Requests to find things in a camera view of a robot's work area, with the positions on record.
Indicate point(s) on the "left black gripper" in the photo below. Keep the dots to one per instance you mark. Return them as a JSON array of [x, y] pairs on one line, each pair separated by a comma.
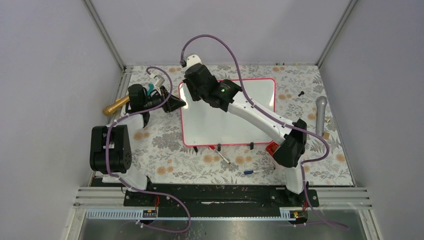
[[172, 103]]

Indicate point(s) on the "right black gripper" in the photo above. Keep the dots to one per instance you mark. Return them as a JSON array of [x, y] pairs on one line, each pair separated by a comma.
[[194, 96]]

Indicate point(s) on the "pink framed whiteboard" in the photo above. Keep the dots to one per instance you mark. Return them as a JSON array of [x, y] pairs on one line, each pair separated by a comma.
[[203, 125]]

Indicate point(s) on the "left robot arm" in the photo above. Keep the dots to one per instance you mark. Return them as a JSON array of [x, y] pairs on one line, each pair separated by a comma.
[[111, 146]]

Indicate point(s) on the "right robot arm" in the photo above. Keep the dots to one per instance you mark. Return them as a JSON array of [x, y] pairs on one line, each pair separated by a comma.
[[230, 97]]

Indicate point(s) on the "teal plastic piece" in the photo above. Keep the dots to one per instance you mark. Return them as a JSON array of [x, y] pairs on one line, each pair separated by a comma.
[[151, 88]]

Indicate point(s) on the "gold microphone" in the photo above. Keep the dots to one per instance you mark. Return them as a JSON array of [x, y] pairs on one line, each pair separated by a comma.
[[111, 109]]

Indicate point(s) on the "red cap marker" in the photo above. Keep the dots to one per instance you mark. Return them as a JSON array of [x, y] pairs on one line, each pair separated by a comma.
[[219, 154]]

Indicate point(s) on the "red plastic box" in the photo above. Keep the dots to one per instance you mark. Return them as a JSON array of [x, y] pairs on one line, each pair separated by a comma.
[[271, 148]]

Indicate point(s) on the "blue cap marker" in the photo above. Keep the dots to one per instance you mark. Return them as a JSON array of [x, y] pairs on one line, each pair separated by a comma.
[[250, 172]]

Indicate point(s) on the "silver microphone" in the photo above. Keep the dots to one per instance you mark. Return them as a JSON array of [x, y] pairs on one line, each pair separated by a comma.
[[321, 104]]

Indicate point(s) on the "brown wooden cube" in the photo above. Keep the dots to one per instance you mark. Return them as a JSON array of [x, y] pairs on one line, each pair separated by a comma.
[[326, 135]]

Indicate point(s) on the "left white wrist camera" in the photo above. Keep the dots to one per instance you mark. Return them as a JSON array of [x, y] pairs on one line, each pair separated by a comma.
[[158, 80]]

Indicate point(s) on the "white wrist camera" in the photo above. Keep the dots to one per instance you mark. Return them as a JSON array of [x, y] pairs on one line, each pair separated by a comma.
[[158, 80], [190, 61]]

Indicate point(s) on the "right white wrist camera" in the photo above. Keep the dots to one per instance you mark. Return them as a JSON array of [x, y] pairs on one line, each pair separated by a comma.
[[190, 61]]

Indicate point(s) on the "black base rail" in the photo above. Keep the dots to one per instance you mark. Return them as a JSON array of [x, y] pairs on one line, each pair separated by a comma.
[[215, 201]]

